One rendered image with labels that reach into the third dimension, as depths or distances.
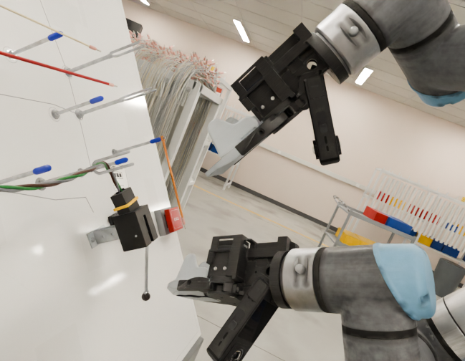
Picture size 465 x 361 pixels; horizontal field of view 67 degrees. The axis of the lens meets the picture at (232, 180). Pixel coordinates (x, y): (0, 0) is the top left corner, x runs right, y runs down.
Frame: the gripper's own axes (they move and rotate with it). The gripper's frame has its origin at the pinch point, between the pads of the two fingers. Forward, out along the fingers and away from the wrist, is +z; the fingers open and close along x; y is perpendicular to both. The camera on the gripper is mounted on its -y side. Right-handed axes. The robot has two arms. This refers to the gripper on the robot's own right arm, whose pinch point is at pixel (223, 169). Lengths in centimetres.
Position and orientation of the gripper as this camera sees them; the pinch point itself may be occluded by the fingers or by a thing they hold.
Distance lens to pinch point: 49.3
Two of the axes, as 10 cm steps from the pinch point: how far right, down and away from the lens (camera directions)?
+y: -6.4, -7.6, -0.1
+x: -2.1, 1.9, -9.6
